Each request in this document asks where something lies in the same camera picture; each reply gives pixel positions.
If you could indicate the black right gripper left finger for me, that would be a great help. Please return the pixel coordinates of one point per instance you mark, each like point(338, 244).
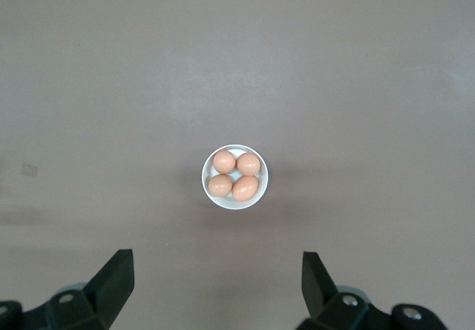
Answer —
point(107, 289)

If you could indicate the white round bowl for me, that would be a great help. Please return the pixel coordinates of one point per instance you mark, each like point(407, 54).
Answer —
point(237, 204)

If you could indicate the brown egg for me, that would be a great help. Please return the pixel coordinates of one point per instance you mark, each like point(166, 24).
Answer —
point(224, 161)
point(245, 188)
point(248, 164)
point(220, 185)

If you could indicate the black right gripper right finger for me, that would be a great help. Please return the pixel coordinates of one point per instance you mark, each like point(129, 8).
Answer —
point(323, 304)

